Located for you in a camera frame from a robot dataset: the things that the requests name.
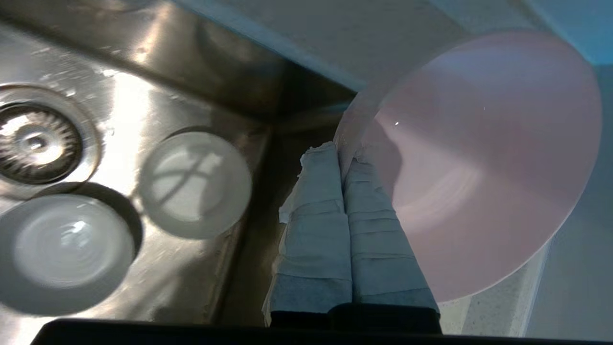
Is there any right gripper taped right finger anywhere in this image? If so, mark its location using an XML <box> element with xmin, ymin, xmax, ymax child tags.
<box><xmin>330</xmin><ymin>156</ymin><xmax>442</xmax><ymax>334</ymax></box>

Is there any round metal sink drain strainer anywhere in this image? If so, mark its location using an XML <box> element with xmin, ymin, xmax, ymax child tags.
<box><xmin>0</xmin><ymin>84</ymin><xmax>102</xmax><ymax>199</ymax></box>

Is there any stainless steel sink basin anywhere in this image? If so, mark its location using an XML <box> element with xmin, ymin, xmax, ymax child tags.
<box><xmin>0</xmin><ymin>0</ymin><xmax>364</xmax><ymax>336</ymax></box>

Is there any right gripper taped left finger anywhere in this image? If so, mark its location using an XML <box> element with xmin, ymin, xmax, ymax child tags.
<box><xmin>262</xmin><ymin>142</ymin><xmax>354</xmax><ymax>331</ymax></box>

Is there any pink bowl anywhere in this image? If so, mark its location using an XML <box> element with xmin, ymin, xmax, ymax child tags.
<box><xmin>334</xmin><ymin>30</ymin><xmax>603</xmax><ymax>303</ymax></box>

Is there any white bowl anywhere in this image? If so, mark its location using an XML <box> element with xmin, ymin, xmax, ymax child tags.
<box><xmin>138</xmin><ymin>130</ymin><xmax>253</xmax><ymax>240</ymax></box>

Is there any pale grey bowl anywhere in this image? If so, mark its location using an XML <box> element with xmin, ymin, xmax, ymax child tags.
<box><xmin>0</xmin><ymin>193</ymin><xmax>137</xmax><ymax>317</ymax></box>

